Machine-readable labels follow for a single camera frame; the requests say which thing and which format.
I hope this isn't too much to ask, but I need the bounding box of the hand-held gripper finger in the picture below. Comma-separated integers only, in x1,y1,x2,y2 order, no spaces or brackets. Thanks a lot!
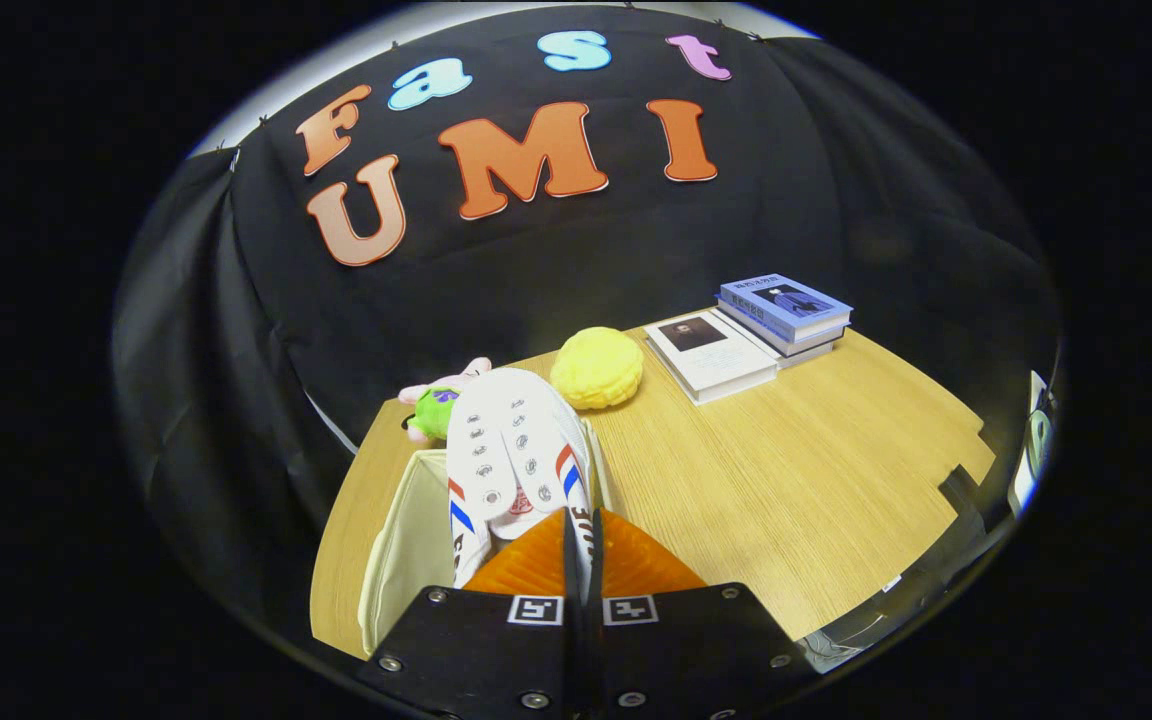
355,507,583,720
585,507,818,720

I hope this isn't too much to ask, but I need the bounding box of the beige fabric storage box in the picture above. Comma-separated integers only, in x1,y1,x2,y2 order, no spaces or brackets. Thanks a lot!
357,418,628,658

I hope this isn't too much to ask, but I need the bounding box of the white striped canvas shoe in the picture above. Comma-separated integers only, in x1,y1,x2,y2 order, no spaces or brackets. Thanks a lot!
445,366,598,603

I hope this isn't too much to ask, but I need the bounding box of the pink star plush toy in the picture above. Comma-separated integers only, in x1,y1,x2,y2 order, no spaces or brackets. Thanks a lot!
397,356,494,445

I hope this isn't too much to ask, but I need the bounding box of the yellow round plush toy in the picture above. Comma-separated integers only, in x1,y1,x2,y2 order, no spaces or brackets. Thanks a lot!
549,326,645,412

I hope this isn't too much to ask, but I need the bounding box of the white portrait cover book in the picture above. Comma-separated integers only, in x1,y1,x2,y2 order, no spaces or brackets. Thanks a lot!
642,307,780,407

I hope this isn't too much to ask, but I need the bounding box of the black backdrop cloth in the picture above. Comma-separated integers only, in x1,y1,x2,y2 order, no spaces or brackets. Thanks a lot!
113,4,1064,603

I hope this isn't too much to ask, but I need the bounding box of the blue cover book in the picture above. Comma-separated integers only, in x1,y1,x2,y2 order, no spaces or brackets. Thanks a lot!
716,272,855,345

